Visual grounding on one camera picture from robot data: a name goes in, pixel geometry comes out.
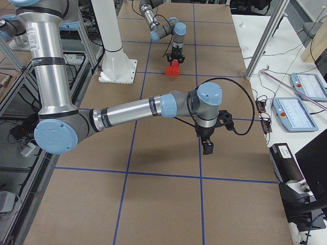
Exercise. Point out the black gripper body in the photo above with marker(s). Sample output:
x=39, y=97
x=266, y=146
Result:
x=205, y=132
x=176, y=52

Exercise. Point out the red block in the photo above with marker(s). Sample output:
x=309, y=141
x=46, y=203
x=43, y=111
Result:
x=175, y=71
x=175, y=64
x=169, y=71

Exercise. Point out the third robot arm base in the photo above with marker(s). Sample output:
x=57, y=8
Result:
x=13, y=28

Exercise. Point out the white pillar base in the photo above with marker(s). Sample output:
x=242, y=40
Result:
x=116, y=66

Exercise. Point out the metal rod with stand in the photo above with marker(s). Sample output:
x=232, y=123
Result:
x=264, y=71

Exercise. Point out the near teach pendant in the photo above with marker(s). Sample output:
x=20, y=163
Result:
x=293, y=114

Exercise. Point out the teach pendant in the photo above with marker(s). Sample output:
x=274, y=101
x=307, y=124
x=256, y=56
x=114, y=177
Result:
x=293, y=114
x=310, y=85

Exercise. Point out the black box with label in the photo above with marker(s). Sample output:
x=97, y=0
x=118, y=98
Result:
x=284, y=164

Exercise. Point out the far teach pendant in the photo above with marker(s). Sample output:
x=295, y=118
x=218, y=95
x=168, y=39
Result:
x=310, y=85

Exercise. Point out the black monitor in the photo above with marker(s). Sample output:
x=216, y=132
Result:
x=312, y=162

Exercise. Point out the aluminium frame post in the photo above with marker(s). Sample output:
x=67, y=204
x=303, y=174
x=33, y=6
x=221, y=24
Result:
x=267, y=34

